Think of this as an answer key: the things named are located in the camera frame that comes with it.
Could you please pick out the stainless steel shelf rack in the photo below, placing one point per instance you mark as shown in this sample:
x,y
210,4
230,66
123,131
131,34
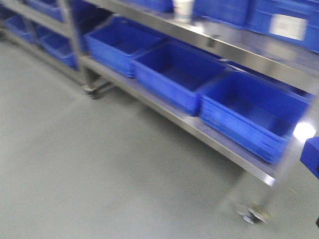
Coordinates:
x,y
59,43

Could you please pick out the blue plastic storage bin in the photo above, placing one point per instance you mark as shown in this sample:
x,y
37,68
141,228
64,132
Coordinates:
x,y
178,74
118,42
256,113

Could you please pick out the blue bin with label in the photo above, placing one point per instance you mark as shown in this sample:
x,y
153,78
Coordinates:
x,y
293,21

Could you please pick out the blue plastic bottle-shaped container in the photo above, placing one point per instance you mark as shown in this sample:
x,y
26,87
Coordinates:
x,y
310,155

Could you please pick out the white paper cup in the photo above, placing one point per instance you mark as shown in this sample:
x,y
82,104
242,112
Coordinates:
x,y
182,10

